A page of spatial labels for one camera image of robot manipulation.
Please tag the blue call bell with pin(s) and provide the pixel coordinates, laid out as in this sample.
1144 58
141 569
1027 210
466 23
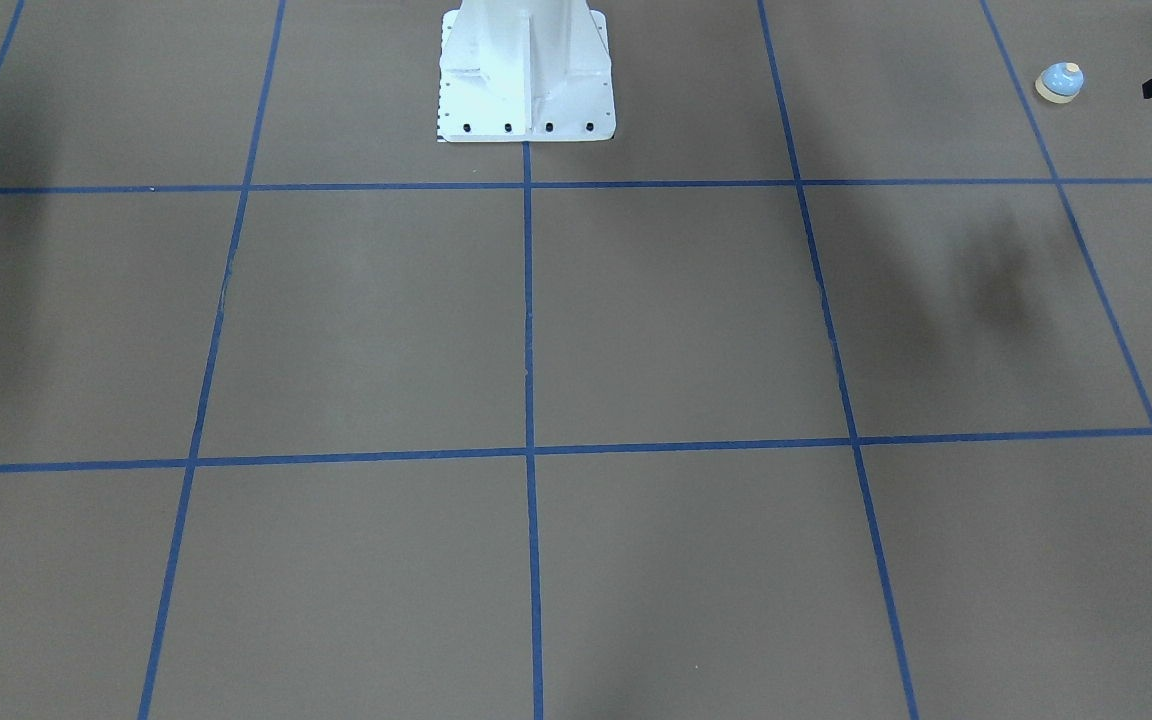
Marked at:
1060 83

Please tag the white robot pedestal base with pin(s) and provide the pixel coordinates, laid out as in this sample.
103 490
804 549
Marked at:
525 72

